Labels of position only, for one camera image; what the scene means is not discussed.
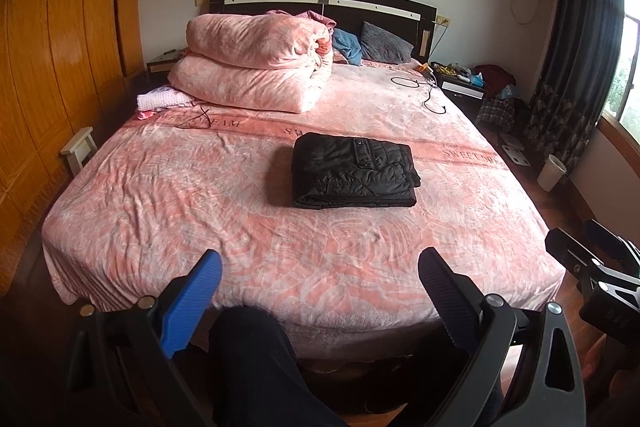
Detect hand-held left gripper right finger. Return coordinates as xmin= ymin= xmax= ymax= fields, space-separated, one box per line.
xmin=417 ymin=247 xmax=588 ymax=427

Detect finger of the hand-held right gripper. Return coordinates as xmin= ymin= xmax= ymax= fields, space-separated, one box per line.
xmin=586 ymin=219 xmax=640 ymax=278
xmin=545 ymin=228 xmax=603 ymax=278

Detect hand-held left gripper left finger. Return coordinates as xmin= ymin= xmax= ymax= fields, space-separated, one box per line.
xmin=67 ymin=249 xmax=223 ymax=427

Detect black pants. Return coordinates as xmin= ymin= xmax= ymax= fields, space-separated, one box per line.
xmin=291 ymin=132 xmax=422 ymax=209

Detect white trash bin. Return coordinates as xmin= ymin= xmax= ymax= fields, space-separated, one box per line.
xmin=537 ymin=154 xmax=568 ymax=192

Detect person's dark trouser leg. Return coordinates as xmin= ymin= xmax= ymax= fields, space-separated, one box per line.
xmin=207 ymin=306 xmax=351 ymax=427

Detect bed with pink blanket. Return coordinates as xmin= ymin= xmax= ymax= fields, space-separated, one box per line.
xmin=42 ymin=59 xmax=566 ymax=348

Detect window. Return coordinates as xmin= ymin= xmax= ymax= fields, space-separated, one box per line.
xmin=602 ymin=0 xmax=640 ymax=132

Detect red clothing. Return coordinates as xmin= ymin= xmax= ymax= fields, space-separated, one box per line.
xmin=472 ymin=64 xmax=516 ymax=98

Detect white small stool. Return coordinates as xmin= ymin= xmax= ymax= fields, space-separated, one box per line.
xmin=61 ymin=129 xmax=96 ymax=175

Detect dark nightstand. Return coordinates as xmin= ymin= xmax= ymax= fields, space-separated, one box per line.
xmin=431 ymin=62 xmax=488 ymax=108
xmin=146 ymin=49 xmax=193 ymax=75

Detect white knitted cloth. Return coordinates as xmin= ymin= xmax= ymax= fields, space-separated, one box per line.
xmin=137 ymin=88 xmax=193 ymax=112

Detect dark patterned curtain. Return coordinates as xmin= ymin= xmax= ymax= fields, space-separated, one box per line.
xmin=522 ymin=0 xmax=626 ymax=158

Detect folded pink quilt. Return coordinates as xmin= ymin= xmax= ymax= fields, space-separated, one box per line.
xmin=167 ymin=12 xmax=335 ymax=114

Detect grey pillow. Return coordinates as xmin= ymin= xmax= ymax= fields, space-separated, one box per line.
xmin=359 ymin=21 xmax=413 ymax=64

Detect blue cloth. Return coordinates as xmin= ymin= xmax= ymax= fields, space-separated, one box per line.
xmin=332 ymin=28 xmax=365 ymax=66

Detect wooden wardrobe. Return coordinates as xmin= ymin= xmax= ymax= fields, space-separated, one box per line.
xmin=0 ymin=0 xmax=146 ymax=228

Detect dark wooden headboard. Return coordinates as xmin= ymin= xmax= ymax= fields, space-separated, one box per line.
xmin=209 ymin=0 xmax=438 ymax=64

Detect pink crumpled cloth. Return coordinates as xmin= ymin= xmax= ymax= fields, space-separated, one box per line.
xmin=265 ymin=9 xmax=337 ymax=30

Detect thin black cable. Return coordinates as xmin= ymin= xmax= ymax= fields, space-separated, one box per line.
xmin=180 ymin=104 xmax=213 ymax=130

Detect black charger cable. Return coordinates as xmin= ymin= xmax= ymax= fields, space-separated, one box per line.
xmin=391 ymin=74 xmax=448 ymax=114

